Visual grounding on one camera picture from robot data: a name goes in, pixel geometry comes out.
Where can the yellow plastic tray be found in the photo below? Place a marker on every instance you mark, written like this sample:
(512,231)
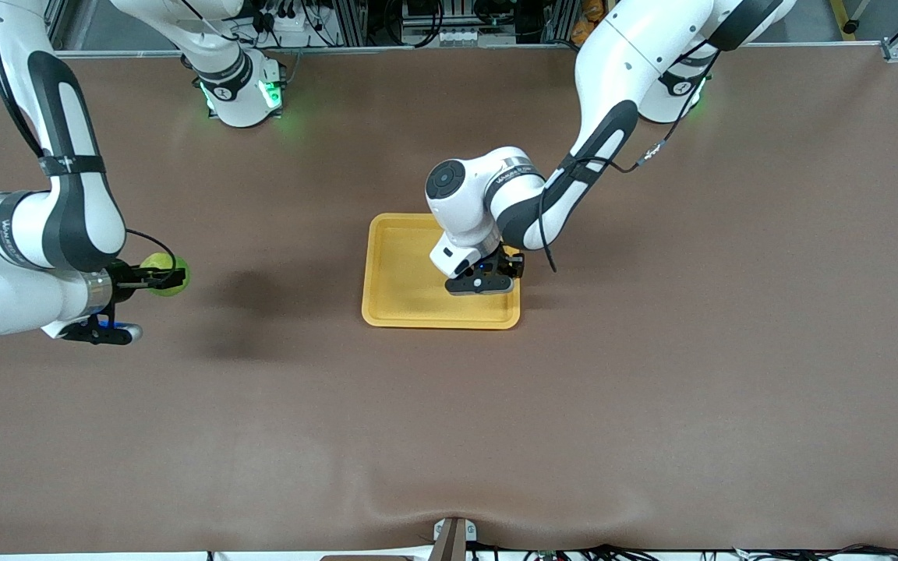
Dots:
(402,273)

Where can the bag of orange buns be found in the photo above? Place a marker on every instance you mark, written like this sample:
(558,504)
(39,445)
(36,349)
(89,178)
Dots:
(589,9)

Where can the white power strip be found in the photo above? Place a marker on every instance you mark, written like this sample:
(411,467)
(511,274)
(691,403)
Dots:
(285,31)

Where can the brown table cover mat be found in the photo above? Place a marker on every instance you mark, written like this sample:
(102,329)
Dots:
(449,428)

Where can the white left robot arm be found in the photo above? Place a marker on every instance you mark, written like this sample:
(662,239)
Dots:
(620,62)

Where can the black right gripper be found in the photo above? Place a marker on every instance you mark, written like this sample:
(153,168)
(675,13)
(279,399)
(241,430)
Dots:
(123,276)

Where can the aluminium frame post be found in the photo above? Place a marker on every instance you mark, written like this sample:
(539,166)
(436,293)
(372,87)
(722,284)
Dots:
(560,22)
(351,23)

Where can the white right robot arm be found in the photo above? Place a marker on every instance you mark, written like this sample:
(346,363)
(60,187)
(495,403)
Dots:
(28,234)

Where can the metal corner bracket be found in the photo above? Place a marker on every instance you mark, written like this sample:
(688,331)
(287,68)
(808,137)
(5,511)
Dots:
(896,51)

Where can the grey terminal block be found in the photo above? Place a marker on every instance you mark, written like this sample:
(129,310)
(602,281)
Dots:
(464,37)

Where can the aluminium edge rail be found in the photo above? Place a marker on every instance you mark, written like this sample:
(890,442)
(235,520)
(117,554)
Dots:
(496,47)

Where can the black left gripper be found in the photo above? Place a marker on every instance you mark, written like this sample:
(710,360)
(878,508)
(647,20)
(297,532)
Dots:
(512,262)

